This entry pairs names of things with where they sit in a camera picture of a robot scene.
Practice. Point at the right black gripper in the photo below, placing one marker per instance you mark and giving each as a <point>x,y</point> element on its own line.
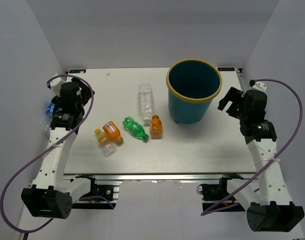
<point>232,93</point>

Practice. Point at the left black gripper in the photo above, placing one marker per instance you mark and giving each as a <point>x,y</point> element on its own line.
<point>85,92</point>

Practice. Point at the blue label water bottle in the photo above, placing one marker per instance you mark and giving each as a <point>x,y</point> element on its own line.
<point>49,115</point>

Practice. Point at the green plastic bottle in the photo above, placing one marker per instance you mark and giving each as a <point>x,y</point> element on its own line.
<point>135,128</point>

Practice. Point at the clear plastic water bottle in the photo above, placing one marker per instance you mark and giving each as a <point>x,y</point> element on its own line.
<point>145,102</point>

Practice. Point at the small orange juice bottle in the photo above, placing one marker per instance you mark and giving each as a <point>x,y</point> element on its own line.
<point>156,128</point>

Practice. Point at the orange bottle with label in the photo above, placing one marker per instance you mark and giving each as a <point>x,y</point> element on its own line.
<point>113,132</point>

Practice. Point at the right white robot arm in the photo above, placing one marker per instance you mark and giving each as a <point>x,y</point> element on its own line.
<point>272,208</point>

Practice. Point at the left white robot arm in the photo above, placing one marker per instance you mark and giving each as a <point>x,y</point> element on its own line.
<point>50,195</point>

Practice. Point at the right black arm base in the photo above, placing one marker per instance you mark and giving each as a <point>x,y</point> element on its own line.
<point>212,193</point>

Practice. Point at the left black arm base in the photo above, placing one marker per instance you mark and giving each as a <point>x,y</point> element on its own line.
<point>103,194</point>

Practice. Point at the teal bin with yellow rim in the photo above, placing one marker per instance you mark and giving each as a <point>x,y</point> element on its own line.
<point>192,85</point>

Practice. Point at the left blue corner sticker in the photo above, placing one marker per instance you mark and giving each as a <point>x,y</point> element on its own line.
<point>77,71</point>

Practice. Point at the blue corner sticker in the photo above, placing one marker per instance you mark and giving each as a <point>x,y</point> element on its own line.
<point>226,69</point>
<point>77,71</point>

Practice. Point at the right blue corner sticker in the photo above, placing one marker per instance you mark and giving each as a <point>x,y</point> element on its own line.
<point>226,69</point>

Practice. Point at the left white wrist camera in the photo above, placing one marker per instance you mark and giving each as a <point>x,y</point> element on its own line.
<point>55,85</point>

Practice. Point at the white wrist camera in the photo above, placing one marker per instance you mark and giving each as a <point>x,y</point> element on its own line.
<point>257,86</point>
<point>55,85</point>

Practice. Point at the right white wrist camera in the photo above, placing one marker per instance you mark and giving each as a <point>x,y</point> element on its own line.
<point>257,86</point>

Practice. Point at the aluminium table rail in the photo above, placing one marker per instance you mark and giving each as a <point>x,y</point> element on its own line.
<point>149,177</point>

